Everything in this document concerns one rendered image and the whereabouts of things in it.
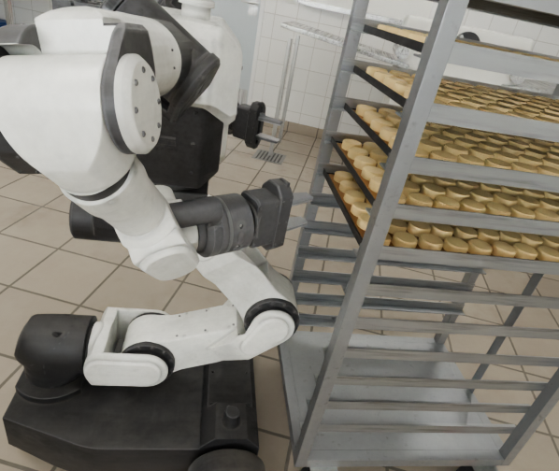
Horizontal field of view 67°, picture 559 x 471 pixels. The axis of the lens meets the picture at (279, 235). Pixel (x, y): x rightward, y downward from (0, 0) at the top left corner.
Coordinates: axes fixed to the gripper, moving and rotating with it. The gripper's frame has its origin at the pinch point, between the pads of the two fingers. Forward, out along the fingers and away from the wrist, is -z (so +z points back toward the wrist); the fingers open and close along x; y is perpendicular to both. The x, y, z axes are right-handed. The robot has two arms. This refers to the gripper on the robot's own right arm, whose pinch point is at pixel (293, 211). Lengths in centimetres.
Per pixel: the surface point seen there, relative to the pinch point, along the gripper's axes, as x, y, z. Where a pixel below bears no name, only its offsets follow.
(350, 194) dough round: -6.7, 12.5, -28.9
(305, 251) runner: -35, 30, -37
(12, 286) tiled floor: -86, 112, 35
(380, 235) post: -2.5, -9.1, -13.8
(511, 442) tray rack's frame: -65, -38, -66
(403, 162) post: 11.5, -8.8, -13.3
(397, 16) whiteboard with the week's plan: 32, 216, -275
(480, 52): 28.9, -10.1, -21.5
